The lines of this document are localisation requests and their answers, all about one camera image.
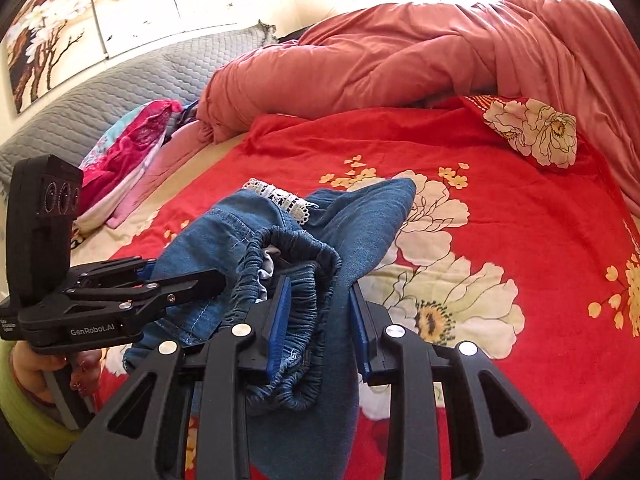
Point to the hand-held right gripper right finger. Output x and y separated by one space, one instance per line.
358 332

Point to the light pink cloth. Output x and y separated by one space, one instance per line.
170 160

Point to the blue denim pants lace trim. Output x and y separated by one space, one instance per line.
360 220

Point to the person's left forearm green sleeve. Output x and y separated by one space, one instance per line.
20 425

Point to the blossom wall painting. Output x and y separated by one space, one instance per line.
60 25

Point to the red floral blanket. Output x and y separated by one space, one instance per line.
500 200

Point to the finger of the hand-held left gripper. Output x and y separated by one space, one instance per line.
115 266
180 287

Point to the salmon pink duvet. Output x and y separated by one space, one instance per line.
380 60

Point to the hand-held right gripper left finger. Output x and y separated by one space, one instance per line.
280 325

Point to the magenta floral pillow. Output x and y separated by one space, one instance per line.
135 145

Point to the person's left hand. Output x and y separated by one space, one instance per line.
85 367

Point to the grey quilted headboard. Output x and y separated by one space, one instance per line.
150 80

